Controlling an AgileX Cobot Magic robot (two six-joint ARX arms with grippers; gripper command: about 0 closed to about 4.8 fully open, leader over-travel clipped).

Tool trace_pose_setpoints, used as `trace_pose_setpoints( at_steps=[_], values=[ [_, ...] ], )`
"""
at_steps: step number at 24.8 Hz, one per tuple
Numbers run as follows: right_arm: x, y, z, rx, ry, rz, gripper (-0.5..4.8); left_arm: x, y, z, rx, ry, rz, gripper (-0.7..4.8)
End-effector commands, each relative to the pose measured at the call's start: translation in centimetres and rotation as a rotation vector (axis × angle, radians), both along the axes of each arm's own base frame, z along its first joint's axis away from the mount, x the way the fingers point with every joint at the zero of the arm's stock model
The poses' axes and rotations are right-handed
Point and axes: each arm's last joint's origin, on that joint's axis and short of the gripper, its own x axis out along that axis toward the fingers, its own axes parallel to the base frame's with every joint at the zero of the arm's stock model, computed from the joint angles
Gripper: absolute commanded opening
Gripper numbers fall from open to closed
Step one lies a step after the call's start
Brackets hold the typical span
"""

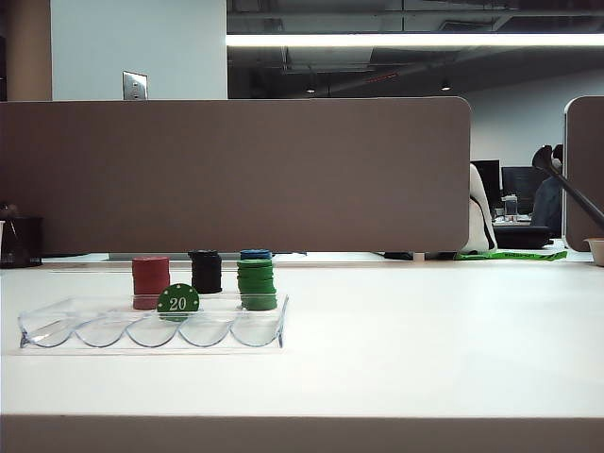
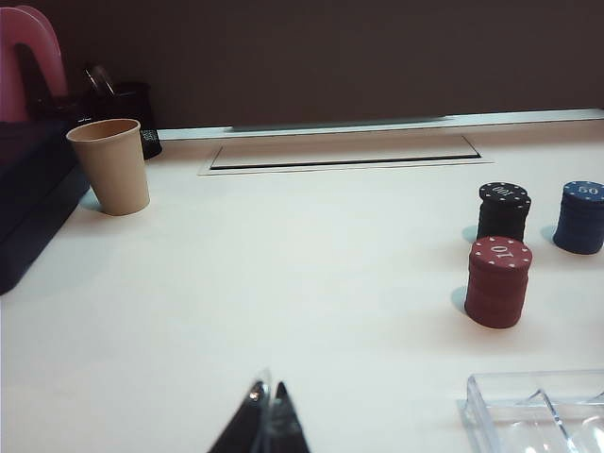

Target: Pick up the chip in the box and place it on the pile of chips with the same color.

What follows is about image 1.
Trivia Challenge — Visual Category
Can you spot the green poker chip marked 20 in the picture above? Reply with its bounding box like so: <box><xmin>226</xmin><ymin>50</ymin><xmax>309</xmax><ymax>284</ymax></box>
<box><xmin>157</xmin><ymin>281</ymin><xmax>201</xmax><ymax>323</ymax></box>

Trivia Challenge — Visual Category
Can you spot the green poker chip stack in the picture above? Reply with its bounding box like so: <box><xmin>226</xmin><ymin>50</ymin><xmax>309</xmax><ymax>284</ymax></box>
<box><xmin>236</xmin><ymin>258</ymin><xmax>278</xmax><ymax>311</ymax></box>

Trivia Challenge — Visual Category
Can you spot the black poker chip stack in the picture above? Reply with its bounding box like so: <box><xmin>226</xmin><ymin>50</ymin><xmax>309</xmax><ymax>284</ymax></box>
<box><xmin>188</xmin><ymin>249</ymin><xmax>223</xmax><ymax>294</ymax></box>

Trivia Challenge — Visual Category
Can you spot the red poker chip stack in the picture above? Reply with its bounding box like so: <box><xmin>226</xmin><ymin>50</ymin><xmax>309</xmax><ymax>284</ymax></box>
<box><xmin>131</xmin><ymin>256</ymin><xmax>172</xmax><ymax>310</ymax></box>

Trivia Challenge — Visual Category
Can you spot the clear plastic chip tray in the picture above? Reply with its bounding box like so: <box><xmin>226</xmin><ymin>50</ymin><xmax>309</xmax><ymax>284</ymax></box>
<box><xmin>17</xmin><ymin>293</ymin><xmax>290</xmax><ymax>349</ymax></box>

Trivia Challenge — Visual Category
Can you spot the wide brown desk partition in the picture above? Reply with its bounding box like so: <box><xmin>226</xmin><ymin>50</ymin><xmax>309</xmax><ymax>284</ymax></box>
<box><xmin>0</xmin><ymin>96</ymin><xmax>473</xmax><ymax>255</ymax></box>

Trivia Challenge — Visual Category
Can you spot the narrow black computer monitor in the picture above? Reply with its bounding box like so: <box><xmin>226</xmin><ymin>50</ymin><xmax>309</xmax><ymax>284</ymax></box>
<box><xmin>471</xmin><ymin>159</ymin><xmax>501</xmax><ymax>205</ymax></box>

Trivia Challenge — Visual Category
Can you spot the long ceiling light strip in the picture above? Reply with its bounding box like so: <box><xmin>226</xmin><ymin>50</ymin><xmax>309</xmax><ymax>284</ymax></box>
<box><xmin>226</xmin><ymin>32</ymin><xmax>604</xmax><ymax>47</ymax></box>

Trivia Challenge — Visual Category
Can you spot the green tape strip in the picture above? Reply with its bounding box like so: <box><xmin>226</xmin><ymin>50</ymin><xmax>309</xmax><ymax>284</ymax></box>
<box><xmin>455</xmin><ymin>250</ymin><xmax>569</xmax><ymax>261</ymax></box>

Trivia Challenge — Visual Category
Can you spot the wide black computer monitor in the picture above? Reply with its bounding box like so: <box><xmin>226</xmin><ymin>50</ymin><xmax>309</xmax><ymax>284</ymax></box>
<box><xmin>501</xmin><ymin>166</ymin><xmax>544</xmax><ymax>216</ymax></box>

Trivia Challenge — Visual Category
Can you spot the black desk tray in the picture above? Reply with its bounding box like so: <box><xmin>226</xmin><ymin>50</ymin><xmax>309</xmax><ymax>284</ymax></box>
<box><xmin>495</xmin><ymin>225</ymin><xmax>554</xmax><ymax>249</ymax></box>

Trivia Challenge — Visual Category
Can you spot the seated person in blue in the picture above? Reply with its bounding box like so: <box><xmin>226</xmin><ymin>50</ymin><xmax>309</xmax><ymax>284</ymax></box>
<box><xmin>531</xmin><ymin>143</ymin><xmax>565</xmax><ymax>237</ymax></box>

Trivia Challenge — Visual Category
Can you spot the beige paper bowl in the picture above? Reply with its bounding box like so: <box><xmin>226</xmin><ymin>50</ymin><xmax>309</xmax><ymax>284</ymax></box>
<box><xmin>583</xmin><ymin>237</ymin><xmax>604</xmax><ymax>266</ymax></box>

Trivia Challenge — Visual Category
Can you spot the narrow brown desk partition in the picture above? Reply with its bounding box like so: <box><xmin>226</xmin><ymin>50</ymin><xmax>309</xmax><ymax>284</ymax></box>
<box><xmin>564</xmin><ymin>95</ymin><xmax>604</xmax><ymax>253</ymax></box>

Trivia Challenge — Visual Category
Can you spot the metal wall switch plate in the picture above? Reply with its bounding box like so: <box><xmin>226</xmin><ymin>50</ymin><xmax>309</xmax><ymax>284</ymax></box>
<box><xmin>122</xmin><ymin>70</ymin><xmax>149</xmax><ymax>101</ymax></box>

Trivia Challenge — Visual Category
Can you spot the black long-handled spoon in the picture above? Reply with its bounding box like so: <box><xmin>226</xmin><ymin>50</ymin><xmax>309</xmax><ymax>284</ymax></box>
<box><xmin>531</xmin><ymin>144</ymin><xmax>604</xmax><ymax>221</ymax></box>

